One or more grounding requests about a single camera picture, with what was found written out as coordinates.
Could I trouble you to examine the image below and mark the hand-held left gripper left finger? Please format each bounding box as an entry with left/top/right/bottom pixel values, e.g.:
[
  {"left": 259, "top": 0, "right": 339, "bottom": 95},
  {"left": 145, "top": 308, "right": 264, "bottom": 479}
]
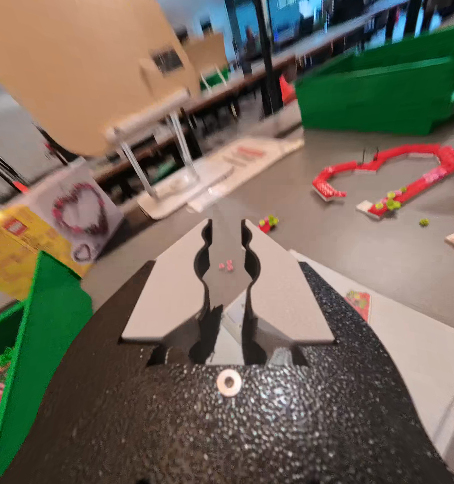
[{"left": 121, "top": 219, "right": 213, "bottom": 343}]

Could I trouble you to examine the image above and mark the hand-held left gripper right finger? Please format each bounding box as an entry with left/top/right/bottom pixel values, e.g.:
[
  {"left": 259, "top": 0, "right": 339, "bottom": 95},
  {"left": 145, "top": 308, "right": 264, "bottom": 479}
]
[{"left": 241, "top": 219, "right": 335, "bottom": 345}]

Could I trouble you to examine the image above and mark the red lego heart frame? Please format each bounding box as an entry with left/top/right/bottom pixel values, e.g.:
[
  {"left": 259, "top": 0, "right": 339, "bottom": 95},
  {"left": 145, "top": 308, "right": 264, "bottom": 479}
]
[{"left": 312, "top": 144, "right": 454, "bottom": 221}]

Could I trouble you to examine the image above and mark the green plastic bin with lego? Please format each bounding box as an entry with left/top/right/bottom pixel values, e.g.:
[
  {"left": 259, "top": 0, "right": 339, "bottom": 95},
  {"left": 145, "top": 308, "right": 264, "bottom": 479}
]
[{"left": 0, "top": 251, "right": 94, "bottom": 484}]

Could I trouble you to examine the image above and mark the lego instruction booklet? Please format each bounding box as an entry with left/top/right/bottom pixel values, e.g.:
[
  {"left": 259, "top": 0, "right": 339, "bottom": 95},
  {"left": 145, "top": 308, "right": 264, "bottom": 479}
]
[{"left": 187, "top": 136, "right": 305, "bottom": 213}]

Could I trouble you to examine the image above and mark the yellow lego set box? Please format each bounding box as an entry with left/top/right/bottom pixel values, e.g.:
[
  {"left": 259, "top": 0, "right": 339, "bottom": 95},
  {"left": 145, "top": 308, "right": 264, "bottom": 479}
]
[{"left": 0, "top": 157, "right": 125, "bottom": 300}]

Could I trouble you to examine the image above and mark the white paper sheet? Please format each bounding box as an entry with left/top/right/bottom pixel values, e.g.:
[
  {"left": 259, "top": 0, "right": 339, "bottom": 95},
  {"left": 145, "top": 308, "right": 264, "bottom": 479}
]
[{"left": 206, "top": 250, "right": 454, "bottom": 460}]

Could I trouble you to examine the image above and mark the large green plastic bin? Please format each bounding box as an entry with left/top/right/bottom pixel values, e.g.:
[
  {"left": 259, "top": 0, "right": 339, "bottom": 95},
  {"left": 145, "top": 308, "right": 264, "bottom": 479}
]
[{"left": 295, "top": 26, "right": 454, "bottom": 136}]

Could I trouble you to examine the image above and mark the black metal pole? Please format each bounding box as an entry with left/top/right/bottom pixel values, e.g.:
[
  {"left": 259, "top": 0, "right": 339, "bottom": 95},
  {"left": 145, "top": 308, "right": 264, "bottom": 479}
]
[{"left": 251, "top": 0, "right": 285, "bottom": 116}]

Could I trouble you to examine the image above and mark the cardboard box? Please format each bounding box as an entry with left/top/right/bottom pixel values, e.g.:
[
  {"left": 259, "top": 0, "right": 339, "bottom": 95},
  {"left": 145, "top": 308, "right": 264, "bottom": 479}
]
[{"left": 0, "top": 0, "right": 236, "bottom": 221}]

